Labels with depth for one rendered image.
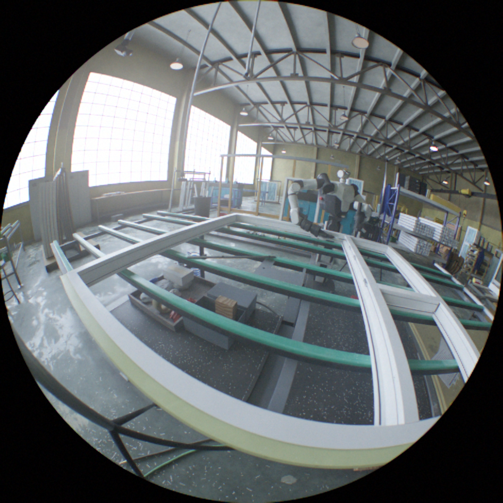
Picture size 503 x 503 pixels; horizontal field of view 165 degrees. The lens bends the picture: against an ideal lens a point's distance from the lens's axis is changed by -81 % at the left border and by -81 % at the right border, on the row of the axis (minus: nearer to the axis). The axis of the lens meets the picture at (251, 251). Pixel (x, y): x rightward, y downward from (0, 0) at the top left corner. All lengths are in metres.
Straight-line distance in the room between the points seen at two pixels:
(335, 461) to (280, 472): 0.95
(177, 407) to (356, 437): 0.28
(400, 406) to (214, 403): 0.34
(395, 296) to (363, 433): 0.58
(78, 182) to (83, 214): 1.15
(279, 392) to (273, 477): 0.89
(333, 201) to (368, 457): 1.59
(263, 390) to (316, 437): 0.45
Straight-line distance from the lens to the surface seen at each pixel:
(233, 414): 0.29
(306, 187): 1.45
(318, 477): 1.33
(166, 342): 0.83
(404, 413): 0.41
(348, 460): 0.33
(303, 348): 0.47
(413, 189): 5.70
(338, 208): 1.61
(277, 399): 0.43
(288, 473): 1.27
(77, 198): 7.04
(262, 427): 0.29
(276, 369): 0.78
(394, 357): 0.47
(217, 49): 10.55
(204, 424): 0.29
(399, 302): 0.82
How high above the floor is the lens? 1.22
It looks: 22 degrees down
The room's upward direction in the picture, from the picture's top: 6 degrees clockwise
